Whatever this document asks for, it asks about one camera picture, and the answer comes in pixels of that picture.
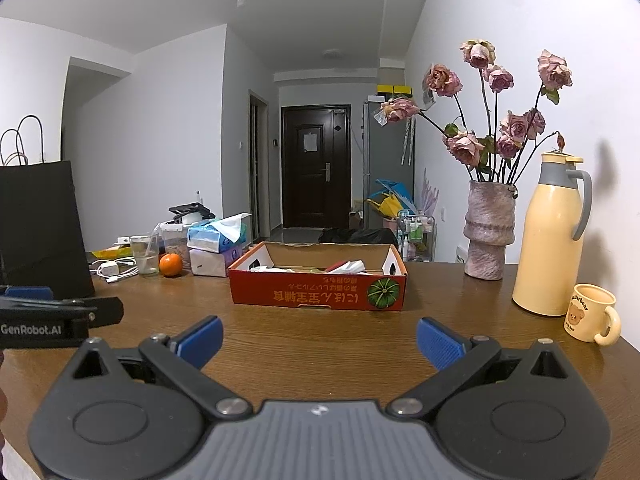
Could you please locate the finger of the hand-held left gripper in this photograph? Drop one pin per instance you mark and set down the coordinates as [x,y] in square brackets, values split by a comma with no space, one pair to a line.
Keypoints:
[105,310]
[27,291]

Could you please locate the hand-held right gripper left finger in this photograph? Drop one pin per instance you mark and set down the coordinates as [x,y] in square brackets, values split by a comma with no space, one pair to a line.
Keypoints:
[202,340]

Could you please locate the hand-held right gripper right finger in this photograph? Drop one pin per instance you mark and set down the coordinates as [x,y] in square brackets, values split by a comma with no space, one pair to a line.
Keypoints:
[437,342]

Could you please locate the cardboard box with red side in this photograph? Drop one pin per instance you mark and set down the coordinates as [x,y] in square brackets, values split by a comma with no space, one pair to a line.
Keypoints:
[320,297]

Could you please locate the yellow packet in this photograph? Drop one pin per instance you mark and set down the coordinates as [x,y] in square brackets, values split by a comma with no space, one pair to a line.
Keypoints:
[112,251]

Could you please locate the clear glass cup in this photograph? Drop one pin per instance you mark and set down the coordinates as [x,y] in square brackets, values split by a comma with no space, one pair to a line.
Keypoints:
[144,257]

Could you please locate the black paper bag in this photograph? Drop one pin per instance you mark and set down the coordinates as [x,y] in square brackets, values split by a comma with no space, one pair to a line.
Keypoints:
[40,225]

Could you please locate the purple tissue pack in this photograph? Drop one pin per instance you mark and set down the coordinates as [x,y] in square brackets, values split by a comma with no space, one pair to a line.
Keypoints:
[215,262]

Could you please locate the orange fruit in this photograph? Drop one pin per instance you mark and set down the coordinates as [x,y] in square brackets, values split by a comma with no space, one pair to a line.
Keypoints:
[170,265]

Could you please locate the white board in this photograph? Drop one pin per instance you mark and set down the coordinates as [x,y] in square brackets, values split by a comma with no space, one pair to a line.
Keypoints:
[460,255]

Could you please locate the clear plastic jar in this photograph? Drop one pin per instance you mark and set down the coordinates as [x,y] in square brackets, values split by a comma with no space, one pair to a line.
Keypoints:
[175,242]

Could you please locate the blue tissue pack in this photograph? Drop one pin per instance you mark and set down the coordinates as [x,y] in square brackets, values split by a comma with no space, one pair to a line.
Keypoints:
[217,235]

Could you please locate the trolley with bottles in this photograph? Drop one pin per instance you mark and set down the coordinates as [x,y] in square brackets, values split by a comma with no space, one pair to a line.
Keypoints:
[417,235]

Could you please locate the pink textured vase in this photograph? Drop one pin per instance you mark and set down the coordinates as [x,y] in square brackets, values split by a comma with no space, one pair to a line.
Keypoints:
[487,230]

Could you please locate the black item pile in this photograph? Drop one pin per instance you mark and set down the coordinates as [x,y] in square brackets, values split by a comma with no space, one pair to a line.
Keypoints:
[187,208]

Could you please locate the black cloth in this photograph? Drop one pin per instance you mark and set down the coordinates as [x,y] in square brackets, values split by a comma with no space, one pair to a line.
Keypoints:
[357,235]

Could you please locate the yellow bag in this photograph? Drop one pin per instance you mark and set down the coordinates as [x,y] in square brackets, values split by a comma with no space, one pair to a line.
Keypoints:
[387,205]

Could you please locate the purple flower decoration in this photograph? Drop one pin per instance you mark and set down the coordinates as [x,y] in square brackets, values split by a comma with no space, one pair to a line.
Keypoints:
[430,195]

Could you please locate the yellow thermos jug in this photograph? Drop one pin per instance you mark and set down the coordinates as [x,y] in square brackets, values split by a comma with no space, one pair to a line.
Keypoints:
[547,240]

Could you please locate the yellow bear mug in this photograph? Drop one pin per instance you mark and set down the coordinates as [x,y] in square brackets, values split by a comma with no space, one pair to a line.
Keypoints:
[590,312]

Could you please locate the grey refrigerator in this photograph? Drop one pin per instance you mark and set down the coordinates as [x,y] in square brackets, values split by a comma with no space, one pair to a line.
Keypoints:
[387,150]

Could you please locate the dried pink rose bouquet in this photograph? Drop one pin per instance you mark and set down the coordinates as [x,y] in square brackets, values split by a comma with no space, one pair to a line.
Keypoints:
[470,145]

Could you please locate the folded white umbrella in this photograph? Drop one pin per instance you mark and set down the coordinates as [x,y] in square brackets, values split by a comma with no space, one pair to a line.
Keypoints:
[409,142]

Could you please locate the dark wooden door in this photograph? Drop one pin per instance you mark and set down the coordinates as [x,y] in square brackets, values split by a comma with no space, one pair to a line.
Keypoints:
[315,170]

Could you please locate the yellow box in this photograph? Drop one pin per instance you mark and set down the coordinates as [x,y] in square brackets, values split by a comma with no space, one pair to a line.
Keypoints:
[395,91]

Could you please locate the round ceiling light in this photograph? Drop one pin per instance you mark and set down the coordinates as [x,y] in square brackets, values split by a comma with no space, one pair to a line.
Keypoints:
[332,53]

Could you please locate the wall electrical panel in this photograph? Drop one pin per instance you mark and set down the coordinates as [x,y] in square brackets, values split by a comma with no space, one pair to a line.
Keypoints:
[430,101]

